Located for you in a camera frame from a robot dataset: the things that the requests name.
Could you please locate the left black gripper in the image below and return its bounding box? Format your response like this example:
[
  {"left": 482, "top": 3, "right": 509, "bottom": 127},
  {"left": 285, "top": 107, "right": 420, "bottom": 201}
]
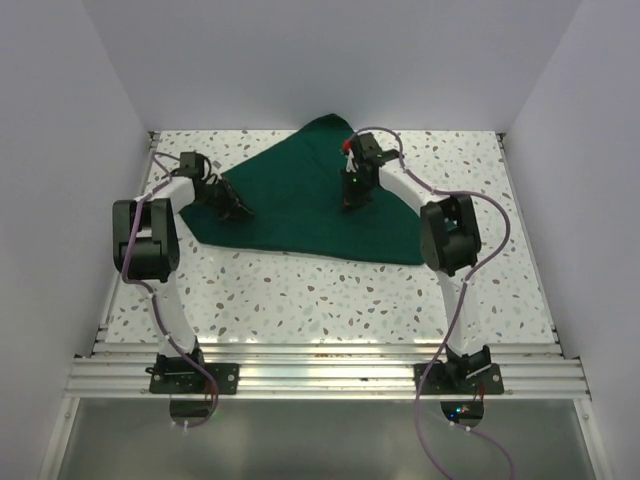
[{"left": 194, "top": 177, "right": 252, "bottom": 221}]

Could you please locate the green surgical cloth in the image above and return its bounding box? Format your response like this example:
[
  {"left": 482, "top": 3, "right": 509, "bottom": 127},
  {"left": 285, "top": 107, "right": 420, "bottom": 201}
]
[{"left": 181, "top": 114, "right": 423, "bottom": 266}]

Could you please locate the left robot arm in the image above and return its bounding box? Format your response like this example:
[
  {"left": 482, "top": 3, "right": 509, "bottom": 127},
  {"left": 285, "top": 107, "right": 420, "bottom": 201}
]
[{"left": 112, "top": 152, "right": 254, "bottom": 393}]

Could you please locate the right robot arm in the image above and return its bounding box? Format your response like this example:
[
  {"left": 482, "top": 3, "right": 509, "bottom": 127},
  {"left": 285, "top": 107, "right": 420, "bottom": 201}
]
[{"left": 341, "top": 129, "right": 491, "bottom": 393}]

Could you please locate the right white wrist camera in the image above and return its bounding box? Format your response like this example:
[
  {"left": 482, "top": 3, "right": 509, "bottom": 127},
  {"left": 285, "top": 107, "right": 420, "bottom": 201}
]
[{"left": 342, "top": 139, "right": 359, "bottom": 173}]

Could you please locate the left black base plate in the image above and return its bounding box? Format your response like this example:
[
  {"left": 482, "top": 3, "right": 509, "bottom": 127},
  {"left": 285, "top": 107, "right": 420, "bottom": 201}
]
[{"left": 145, "top": 363, "right": 240, "bottom": 395}]

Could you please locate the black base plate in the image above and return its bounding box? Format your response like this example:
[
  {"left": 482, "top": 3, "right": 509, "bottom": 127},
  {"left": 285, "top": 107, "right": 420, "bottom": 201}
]
[
  {"left": 145, "top": 363, "right": 240, "bottom": 395},
  {"left": 420, "top": 362, "right": 505, "bottom": 396}
]

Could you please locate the aluminium mounting rail frame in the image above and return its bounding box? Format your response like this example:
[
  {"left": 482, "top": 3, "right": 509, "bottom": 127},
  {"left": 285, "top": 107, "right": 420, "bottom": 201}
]
[{"left": 41, "top": 131, "right": 612, "bottom": 479}]

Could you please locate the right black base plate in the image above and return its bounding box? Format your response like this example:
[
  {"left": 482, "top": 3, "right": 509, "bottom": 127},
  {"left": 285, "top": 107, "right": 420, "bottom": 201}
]
[{"left": 420, "top": 362, "right": 505, "bottom": 396}]

